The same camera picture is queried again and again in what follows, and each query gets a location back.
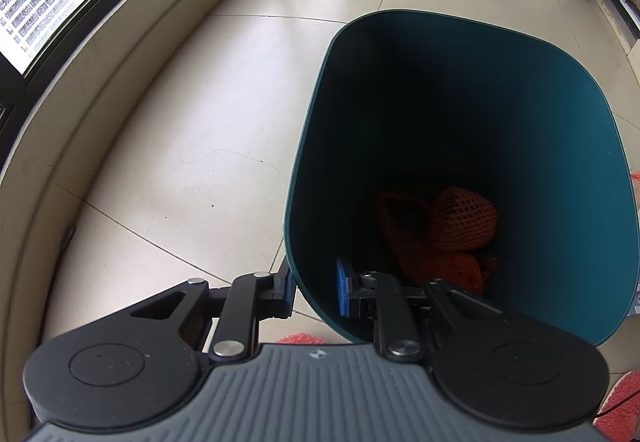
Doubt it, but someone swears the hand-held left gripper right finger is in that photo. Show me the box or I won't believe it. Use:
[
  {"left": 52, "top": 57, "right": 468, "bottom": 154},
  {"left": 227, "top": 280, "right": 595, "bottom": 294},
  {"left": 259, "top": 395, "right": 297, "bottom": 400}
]
[{"left": 335, "top": 257, "right": 521, "bottom": 364}]

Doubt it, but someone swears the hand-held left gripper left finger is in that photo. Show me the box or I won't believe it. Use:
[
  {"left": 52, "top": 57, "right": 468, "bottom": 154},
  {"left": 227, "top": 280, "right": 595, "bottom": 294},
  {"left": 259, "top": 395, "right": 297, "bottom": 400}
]
[{"left": 121, "top": 255, "right": 297, "bottom": 364}]

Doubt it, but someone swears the dark teal plastic trash bin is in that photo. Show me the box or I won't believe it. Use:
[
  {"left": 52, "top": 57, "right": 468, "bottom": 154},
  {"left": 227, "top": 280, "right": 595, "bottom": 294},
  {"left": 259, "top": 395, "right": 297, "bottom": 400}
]
[{"left": 282, "top": 9, "right": 640, "bottom": 349}]

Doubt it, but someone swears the flat orange foam fruit net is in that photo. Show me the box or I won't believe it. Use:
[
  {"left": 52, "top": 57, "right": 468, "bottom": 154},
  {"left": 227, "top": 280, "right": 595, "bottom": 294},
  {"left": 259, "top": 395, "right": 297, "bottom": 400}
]
[{"left": 377, "top": 192, "right": 435, "bottom": 280}]

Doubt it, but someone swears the crumpled orange foam fruit net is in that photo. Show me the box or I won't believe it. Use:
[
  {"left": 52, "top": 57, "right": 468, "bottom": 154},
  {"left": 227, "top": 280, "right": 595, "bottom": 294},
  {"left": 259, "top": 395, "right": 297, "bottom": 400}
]
[{"left": 400, "top": 249, "right": 501, "bottom": 295}]

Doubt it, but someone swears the coral fluffy mat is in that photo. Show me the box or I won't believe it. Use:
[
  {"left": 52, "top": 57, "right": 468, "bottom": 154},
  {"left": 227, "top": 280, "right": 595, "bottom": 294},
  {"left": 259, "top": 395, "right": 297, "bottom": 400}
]
[{"left": 275, "top": 332, "right": 640, "bottom": 428}]

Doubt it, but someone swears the thin dark cable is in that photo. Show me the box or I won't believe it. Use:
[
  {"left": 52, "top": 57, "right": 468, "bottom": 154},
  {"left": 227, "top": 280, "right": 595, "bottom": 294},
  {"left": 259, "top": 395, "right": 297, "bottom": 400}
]
[{"left": 594, "top": 391, "right": 640, "bottom": 418}]

